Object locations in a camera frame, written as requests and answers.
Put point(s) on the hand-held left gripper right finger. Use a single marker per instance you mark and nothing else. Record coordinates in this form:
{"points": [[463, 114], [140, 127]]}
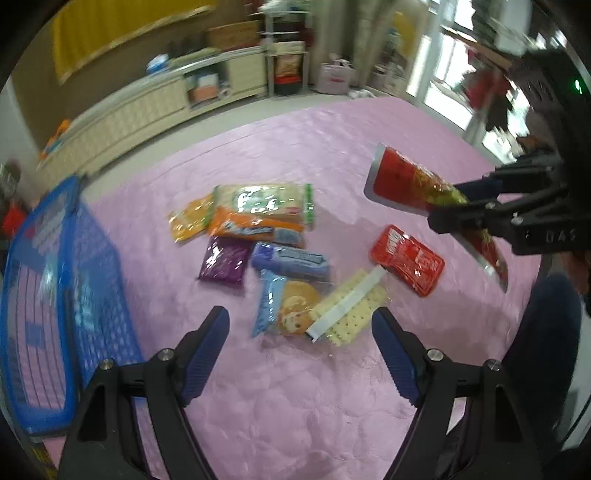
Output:
{"points": [[392, 350]]}

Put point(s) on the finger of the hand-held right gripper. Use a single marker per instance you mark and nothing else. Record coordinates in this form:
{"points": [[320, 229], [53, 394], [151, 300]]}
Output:
{"points": [[461, 217], [480, 188]]}

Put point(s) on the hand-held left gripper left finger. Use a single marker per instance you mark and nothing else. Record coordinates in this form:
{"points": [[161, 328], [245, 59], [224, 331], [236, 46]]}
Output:
{"points": [[207, 355]]}

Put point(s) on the clear cracker packet white label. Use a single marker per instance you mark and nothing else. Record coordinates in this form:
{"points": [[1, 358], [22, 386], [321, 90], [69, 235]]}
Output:
{"points": [[355, 304]]}

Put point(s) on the small red snack packet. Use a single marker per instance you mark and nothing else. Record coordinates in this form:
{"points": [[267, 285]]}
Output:
{"points": [[406, 258]]}

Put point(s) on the large red snack bag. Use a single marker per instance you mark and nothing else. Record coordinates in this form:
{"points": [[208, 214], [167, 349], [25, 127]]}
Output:
{"points": [[397, 180]]}

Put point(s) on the light blue cookie packet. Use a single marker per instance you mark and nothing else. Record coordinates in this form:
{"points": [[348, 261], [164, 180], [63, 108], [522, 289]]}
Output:
{"points": [[268, 300]]}

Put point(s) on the purple snack packet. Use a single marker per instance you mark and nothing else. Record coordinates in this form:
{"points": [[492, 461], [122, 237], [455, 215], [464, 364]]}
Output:
{"points": [[224, 261]]}

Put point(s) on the blue-violet snack packet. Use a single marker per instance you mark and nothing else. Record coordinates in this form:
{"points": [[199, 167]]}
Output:
{"points": [[291, 261]]}

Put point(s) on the blue plastic basket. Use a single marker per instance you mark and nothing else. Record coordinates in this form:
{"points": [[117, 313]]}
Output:
{"points": [[97, 295]]}

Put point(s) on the long orange candy packet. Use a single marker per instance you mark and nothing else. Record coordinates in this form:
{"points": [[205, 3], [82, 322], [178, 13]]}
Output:
{"points": [[244, 226]]}

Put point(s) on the green cracker packet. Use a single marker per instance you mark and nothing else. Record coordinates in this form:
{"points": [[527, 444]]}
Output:
{"points": [[263, 198]]}

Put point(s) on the glass balcony door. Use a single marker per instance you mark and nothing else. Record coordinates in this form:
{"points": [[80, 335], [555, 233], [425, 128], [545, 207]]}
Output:
{"points": [[443, 60]]}

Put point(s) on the yellow-orange snack pouch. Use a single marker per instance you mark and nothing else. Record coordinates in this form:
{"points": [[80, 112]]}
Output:
{"points": [[187, 221]]}

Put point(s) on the person's dark blue trouser leg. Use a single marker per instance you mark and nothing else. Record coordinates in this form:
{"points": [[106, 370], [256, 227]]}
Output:
{"points": [[549, 332]]}

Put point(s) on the pink quilted blanket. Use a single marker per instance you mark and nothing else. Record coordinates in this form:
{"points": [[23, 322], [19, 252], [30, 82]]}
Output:
{"points": [[300, 152]]}

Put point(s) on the pink white shopping bag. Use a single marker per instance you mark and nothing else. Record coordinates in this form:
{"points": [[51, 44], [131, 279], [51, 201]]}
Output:
{"points": [[337, 78]]}

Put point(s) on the beige curtain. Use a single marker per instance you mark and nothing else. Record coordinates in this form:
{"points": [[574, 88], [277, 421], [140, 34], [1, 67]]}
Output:
{"points": [[351, 37]]}

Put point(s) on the orange snack bag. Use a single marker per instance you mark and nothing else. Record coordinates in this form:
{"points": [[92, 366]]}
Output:
{"points": [[288, 65]]}

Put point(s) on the white metal shelf rack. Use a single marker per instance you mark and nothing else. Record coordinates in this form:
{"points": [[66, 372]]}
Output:
{"points": [[286, 46]]}

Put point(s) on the cream tv cabinet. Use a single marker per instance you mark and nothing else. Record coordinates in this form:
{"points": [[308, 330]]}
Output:
{"points": [[138, 106]]}

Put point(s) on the orange flat box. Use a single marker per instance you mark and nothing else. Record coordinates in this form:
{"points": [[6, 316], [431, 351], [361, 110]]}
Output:
{"points": [[203, 93]]}

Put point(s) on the white paper roll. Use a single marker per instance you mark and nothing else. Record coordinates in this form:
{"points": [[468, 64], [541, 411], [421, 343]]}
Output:
{"points": [[226, 91]]}

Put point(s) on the heap of oranges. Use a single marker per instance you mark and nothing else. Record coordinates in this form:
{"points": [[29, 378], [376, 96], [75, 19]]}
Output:
{"points": [[60, 131]]}

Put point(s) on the cardboard box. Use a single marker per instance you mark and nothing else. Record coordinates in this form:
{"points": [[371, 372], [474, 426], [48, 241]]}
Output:
{"points": [[233, 34]]}

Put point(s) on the blue tissue box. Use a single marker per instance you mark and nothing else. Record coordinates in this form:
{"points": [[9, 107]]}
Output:
{"points": [[158, 63]]}

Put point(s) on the green folded cloth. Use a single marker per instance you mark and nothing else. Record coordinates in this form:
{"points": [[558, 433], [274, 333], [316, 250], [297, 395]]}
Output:
{"points": [[196, 56]]}

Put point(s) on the yellow wall cloth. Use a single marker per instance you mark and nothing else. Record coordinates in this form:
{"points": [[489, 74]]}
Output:
{"points": [[101, 32]]}

